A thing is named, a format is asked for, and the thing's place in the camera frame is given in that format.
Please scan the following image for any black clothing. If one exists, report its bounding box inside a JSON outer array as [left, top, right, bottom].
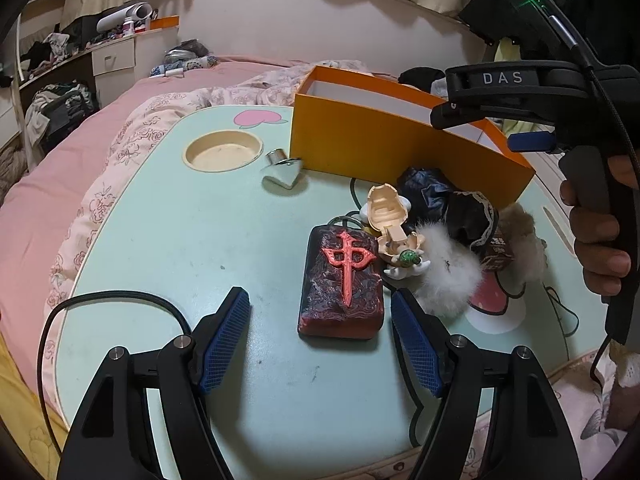
[[398, 66, 448, 98]]

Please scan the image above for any person's right hand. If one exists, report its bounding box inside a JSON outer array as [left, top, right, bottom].
[[559, 180, 633, 307]]

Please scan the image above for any orange cardboard box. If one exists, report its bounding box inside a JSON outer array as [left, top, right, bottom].
[[290, 65, 537, 209]]

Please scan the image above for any yellow-green hanging garment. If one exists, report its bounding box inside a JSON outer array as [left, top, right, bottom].
[[492, 40, 523, 66]]

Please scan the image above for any silver heart-shaped flask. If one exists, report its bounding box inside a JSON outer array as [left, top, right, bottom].
[[261, 148, 304, 191]]

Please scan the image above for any pink floral quilt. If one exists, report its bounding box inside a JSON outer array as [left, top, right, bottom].
[[45, 60, 381, 321]]

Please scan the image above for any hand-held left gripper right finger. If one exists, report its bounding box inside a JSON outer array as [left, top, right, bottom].
[[390, 287, 583, 480]]

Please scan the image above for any pink bed sheet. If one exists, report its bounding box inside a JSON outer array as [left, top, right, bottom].
[[0, 55, 311, 401]]

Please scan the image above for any pile of clothes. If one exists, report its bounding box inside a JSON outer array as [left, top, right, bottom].
[[24, 80, 99, 147]]

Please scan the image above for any brown fluffy pompom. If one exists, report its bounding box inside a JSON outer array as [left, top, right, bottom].
[[497, 205, 548, 286]]

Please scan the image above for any silver metal bowl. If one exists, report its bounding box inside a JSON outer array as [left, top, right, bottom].
[[164, 39, 210, 65]]

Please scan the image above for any white fluffy pompom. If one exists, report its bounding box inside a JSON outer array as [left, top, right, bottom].
[[412, 222, 483, 317]]

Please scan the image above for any small brown box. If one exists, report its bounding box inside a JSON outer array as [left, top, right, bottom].
[[480, 230, 516, 272]]

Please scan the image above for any white rolled sheet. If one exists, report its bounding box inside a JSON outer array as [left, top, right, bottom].
[[96, 2, 153, 35]]

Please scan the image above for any navy blue cloth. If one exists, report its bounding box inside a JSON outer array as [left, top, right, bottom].
[[397, 166, 456, 221]]

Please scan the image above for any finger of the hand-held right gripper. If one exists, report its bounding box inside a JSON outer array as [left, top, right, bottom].
[[507, 130, 571, 153], [430, 60, 591, 132]]

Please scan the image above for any black lace cloth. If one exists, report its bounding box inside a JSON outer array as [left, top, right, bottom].
[[445, 191, 501, 248]]

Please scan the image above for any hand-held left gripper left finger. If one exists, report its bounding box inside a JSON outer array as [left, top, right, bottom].
[[56, 286, 252, 480]]

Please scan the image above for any dark red mahjong tile block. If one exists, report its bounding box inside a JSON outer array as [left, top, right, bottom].
[[297, 224, 385, 341]]

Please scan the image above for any white drawer cabinet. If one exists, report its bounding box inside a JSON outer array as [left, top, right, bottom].
[[91, 35, 137, 78]]

